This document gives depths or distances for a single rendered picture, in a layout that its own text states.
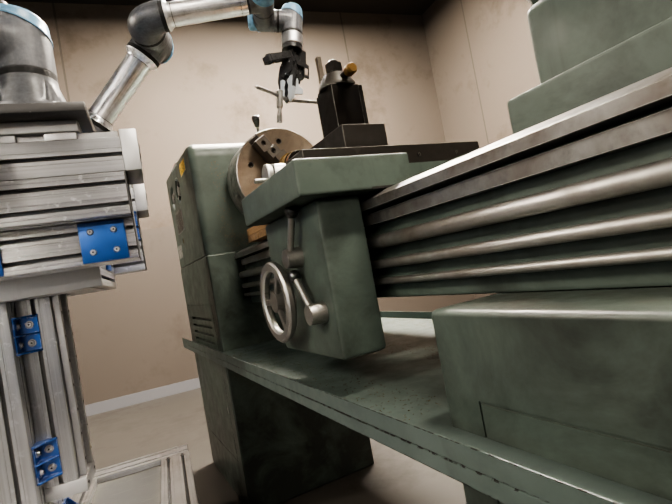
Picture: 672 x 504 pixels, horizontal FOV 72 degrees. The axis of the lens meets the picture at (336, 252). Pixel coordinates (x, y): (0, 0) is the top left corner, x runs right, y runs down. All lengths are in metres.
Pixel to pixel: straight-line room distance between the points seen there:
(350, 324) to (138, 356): 3.24
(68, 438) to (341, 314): 0.81
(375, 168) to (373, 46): 4.20
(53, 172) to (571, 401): 0.97
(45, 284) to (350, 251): 0.71
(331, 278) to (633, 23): 0.50
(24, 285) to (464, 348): 0.95
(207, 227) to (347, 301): 0.93
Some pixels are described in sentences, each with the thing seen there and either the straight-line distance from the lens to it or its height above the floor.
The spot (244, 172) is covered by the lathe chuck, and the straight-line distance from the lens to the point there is 1.52.
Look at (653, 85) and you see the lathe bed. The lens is 0.47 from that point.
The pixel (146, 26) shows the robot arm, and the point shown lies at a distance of 1.75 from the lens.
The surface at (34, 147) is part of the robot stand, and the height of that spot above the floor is 1.09.
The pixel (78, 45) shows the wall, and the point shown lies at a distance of 4.41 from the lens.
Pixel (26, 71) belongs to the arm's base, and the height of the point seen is 1.25.
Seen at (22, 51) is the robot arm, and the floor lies 1.29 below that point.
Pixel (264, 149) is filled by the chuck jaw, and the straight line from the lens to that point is 1.52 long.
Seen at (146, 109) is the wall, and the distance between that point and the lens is 4.18.
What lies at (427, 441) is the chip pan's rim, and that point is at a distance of 0.55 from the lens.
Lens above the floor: 0.75
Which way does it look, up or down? 2 degrees up
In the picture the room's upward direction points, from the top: 10 degrees counter-clockwise
